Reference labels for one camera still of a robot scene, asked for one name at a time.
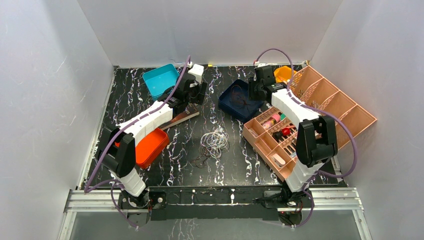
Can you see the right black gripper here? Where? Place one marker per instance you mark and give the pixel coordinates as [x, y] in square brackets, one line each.
[252, 82]

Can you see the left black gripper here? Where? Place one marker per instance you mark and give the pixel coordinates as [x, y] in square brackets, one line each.
[201, 92]

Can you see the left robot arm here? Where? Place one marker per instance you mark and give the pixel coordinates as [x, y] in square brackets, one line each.
[165, 108]

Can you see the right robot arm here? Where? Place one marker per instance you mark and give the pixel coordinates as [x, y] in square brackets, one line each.
[315, 136]

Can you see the paperback book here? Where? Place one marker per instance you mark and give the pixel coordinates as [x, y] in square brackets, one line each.
[190, 111]

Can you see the dark blue plastic bin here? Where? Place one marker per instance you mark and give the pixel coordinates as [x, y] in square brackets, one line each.
[235, 102]

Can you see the yellow plastic bin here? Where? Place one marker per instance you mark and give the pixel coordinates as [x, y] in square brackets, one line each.
[283, 74]

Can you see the teal plastic bin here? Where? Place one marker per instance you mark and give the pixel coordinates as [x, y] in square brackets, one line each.
[160, 79]

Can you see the pink desk organizer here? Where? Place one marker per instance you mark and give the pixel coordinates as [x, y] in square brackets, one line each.
[315, 91]

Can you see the red black small tool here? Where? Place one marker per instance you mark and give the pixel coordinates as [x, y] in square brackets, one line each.
[281, 135]

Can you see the orange plastic bin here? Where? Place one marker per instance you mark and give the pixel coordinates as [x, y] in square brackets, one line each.
[150, 147]

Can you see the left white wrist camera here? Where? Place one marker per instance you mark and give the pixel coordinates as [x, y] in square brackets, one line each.
[197, 71]

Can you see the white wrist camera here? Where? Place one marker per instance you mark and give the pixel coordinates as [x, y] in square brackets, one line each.
[197, 71]
[257, 64]

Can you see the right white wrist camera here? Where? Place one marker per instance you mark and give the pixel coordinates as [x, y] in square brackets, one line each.
[257, 64]

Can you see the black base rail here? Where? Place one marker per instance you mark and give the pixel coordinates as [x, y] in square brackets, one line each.
[264, 202]

